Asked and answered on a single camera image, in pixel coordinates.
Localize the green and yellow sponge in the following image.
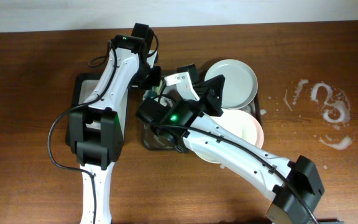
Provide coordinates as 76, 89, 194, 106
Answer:
142, 90, 158, 100

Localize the pale grey plate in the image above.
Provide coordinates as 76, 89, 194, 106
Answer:
205, 59, 258, 109

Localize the pale pink plate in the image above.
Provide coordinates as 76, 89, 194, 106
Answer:
185, 109, 269, 166

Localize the cream white plate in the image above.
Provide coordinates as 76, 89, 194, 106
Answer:
152, 79, 184, 106

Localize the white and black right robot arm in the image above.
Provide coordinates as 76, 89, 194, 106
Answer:
136, 70, 324, 223

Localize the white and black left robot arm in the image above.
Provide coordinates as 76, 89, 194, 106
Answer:
68, 35, 159, 223

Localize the large black soapy tray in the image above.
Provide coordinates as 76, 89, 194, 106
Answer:
142, 79, 263, 151

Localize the small black soapy tray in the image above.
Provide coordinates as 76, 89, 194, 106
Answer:
65, 73, 131, 149

